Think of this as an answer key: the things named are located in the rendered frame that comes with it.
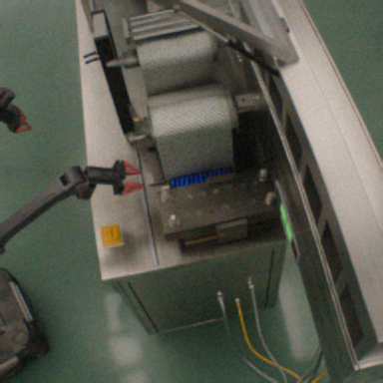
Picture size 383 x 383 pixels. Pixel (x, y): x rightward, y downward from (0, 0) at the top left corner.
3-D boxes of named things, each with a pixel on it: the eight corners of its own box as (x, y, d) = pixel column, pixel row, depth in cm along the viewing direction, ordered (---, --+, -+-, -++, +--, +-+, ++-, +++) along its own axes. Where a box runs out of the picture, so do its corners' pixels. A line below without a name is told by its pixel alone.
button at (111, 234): (101, 229, 191) (99, 226, 189) (119, 225, 191) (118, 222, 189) (103, 246, 188) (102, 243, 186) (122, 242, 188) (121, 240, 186)
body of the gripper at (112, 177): (119, 195, 177) (98, 193, 173) (115, 171, 182) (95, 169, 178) (125, 185, 172) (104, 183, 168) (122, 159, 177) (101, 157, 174)
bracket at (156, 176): (145, 175, 201) (131, 126, 174) (163, 171, 201) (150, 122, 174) (147, 187, 198) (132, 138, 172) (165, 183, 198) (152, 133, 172)
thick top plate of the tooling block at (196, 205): (159, 200, 187) (156, 191, 181) (271, 176, 187) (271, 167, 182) (167, 241, 179) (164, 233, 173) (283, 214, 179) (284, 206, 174)
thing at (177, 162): (166, 180, 184) (158, 150, 168) (233, 166, 185) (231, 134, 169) (166, 182, 184) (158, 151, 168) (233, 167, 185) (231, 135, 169)
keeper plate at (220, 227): (216, 238, 184) (215, 224, 175) (245, 231, 184) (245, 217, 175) (218, 245, 183) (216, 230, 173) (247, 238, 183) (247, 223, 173)
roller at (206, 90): (150, 111, 188) (145, 90, 178) (220, 96, 188) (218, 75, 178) (155, 137, 182) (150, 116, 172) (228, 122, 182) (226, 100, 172)
